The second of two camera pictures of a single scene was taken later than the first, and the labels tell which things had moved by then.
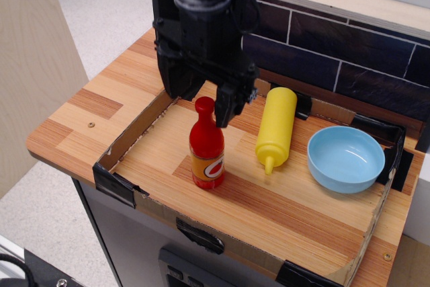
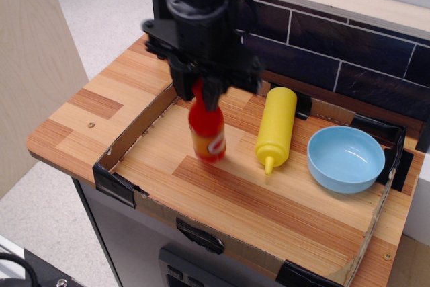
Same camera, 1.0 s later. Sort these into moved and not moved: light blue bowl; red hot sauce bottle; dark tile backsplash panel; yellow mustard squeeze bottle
Moved: red hot sauce bottle
Not moved: yellow mustard squeeze bottle; dark tile backsplash panel; light blue bowl
